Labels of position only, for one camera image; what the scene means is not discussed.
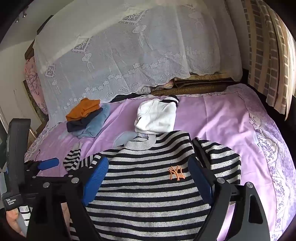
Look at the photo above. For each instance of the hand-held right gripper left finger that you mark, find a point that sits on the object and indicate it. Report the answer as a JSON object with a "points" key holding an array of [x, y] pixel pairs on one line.
{"points": [[96, 178]]}

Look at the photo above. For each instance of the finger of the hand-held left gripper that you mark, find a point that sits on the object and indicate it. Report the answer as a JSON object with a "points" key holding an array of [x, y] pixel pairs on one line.
{"points": [[48, 163]]}

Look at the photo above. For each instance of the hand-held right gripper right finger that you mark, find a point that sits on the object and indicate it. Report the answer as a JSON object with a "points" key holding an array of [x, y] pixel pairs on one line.
{"points": [[200, 180]]}

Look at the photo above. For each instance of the black and grey striped sweater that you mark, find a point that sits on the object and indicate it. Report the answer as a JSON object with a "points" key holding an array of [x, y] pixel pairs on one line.
{"points": [[143, 185]]}

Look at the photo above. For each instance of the person's left hand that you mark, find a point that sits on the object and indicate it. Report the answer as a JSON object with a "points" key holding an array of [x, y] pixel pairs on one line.
{"points": [[11, 223]]}

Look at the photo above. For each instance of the folded navy garment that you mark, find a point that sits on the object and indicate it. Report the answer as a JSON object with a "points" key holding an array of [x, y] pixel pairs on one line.
{"points": [[76, 126]]}

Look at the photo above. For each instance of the folded light blue fleece garment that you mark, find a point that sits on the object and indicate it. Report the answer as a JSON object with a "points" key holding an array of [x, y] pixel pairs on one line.
{"points": [[97, 125]]}

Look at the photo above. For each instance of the folded orange garment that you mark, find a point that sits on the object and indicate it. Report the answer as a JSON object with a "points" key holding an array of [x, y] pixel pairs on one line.
{"points": [[81, 111]]}

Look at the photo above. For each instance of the pink bed sheet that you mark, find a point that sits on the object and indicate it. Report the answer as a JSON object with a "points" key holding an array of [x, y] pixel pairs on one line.
{"points": [[219, 120]]}

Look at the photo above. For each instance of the pink floral quilt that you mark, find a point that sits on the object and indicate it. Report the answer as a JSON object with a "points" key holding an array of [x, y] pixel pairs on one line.
{"points": [[32, 78]]}

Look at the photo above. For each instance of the white sweater with navy trim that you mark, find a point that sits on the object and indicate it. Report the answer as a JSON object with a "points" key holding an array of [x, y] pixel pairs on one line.
{"points": [[155, 115]]}

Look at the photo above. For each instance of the black cloth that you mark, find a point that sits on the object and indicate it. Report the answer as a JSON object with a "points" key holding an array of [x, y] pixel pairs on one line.
{"points": [[124, 96]]}

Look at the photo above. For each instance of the white lace cloth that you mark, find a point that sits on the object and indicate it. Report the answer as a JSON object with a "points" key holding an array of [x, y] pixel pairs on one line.
{"points": [[115, 58]]}

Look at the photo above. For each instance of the brick pattern curtain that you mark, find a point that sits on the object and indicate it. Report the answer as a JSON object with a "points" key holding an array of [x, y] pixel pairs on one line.
{"points": [[261, 46]]}

